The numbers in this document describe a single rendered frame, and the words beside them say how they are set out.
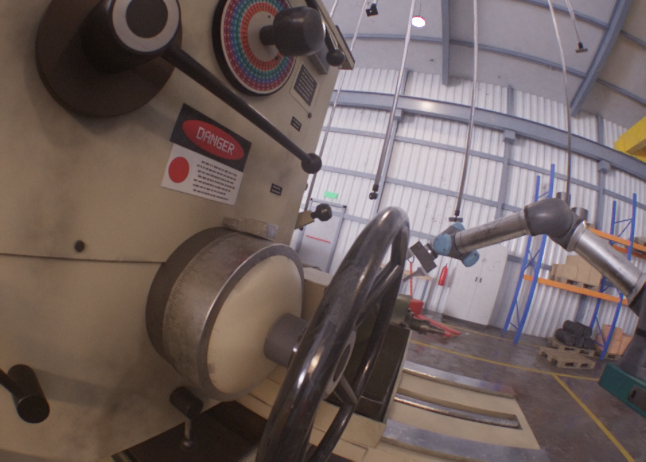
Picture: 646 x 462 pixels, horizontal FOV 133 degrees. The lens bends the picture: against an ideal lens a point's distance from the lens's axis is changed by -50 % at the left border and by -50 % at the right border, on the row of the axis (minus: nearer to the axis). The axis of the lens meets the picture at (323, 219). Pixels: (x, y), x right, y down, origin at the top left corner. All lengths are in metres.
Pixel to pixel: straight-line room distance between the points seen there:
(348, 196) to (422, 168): 2.30
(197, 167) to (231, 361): 0.22
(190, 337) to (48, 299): 0.15
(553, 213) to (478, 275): 6.41
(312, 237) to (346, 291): 8.11
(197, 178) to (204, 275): 0.12
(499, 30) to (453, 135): 3.37
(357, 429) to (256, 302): 0.64
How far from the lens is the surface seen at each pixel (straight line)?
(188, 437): 0.52
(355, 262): 0.17
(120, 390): 0.41
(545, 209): 0.86
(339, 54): 0.53
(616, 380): 0.80
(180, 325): 0.30
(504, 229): 0.89
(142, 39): 0.22
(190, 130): 0.33
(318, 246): 8.22
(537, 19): 8.14
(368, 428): 0.86
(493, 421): 1.64
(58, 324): 0.32
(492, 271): 7.28
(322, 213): 0.59
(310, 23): 0.36
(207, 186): 0.36
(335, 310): 0.15
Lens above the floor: 1.43
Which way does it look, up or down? 1 degrees up
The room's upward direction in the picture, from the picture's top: 15 degrees clockwise
